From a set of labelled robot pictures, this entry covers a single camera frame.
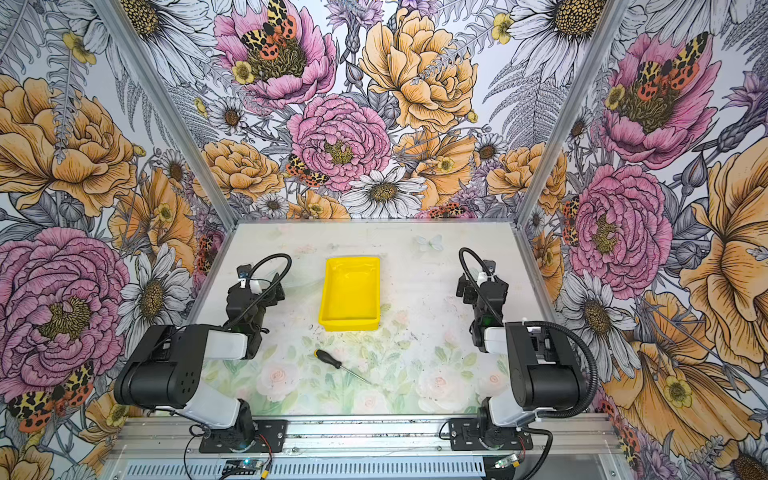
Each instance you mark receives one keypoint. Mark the black handled screwdriver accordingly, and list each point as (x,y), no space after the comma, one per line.
(326,358)

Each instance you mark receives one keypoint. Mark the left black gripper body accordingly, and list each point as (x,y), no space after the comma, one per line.
(247,288)

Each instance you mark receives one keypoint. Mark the left aluminium frame post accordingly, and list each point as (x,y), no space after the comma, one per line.
(118,25)

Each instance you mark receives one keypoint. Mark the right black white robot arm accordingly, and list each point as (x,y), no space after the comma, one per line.
(545,379)

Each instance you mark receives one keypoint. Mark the left green circuit board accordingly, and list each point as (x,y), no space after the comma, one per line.
(242,467)

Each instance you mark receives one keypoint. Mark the green circuit board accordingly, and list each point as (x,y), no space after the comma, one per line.
(242,467)
(509,461)

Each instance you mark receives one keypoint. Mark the right aluminium frame post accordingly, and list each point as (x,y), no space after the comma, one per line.
(606,30)

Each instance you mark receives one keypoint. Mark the right green circuit board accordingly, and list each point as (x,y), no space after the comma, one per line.
(509,461)

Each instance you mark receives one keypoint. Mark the white slotted cable duct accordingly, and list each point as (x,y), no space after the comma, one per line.
(317,468)

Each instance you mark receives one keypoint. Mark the yellow plastic bin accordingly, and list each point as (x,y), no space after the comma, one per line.
(351,294)

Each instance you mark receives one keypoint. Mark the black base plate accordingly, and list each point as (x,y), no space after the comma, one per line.
(473,434)
(270,436)

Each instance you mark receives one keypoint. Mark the aluminium mounting rail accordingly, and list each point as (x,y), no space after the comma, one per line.
(168,438)

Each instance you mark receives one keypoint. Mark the aluminium frame post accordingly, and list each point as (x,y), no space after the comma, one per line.
(606,30)
(118,25)

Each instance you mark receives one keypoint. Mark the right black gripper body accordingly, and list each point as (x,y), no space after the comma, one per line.
(482,293)

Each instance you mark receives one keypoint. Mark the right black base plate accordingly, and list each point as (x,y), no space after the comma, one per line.
(473,434)

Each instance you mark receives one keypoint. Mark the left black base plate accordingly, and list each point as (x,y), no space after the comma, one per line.
(270,436)

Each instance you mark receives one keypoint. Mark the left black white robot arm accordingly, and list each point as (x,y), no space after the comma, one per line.
(164,371)

